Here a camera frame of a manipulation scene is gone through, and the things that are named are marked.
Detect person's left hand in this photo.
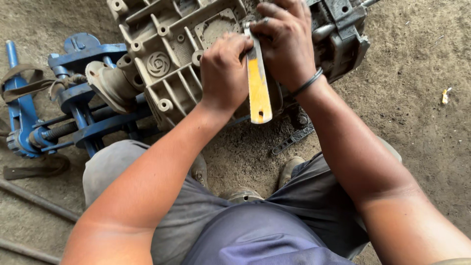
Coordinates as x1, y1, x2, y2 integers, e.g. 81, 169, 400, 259
199, 32, 254, 114

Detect person's right hand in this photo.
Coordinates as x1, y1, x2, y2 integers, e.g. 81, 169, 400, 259
249, 0, 318, 93

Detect yellow metal wrench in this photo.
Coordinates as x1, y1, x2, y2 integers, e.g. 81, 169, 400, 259
243, 21, 273, 124

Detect dusty grey gearbox casing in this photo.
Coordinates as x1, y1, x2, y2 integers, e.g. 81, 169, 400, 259
85, 0, 381, 130

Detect black wrist band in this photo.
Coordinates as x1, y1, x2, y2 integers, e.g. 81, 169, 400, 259
291, 67, 324, 98

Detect person's dusty left shoe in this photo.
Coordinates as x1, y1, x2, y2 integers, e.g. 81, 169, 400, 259
189, 153, 209, 189

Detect person's dusty shoe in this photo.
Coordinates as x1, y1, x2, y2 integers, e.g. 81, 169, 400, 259
278, 156, 306, 190
189, 153, 209, 189

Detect person's dusty right shoe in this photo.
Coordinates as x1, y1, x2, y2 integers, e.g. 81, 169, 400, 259
278, 156, 306, 190

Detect dusty round metal cap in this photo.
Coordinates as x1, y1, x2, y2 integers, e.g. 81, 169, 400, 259
219, 186, 265, 204

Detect person's grey trousers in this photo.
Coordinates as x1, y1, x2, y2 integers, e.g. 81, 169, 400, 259
82, 137, 403, 265

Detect blue transmission jack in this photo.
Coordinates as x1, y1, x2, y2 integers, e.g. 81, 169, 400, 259
5, 32, 162, 159

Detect person's blue shirt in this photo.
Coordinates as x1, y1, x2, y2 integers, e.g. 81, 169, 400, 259
180, 202, 355, 265

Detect long metal rod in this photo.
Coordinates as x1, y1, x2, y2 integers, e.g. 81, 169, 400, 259
0, 238, 62, 265
0, 178, 81, 223

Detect brown webbing strap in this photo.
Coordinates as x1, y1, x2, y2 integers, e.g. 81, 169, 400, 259
0, 64, 87, 104

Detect dark flat strap piece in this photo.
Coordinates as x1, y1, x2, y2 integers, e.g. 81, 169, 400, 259
3, 154, 70, 181

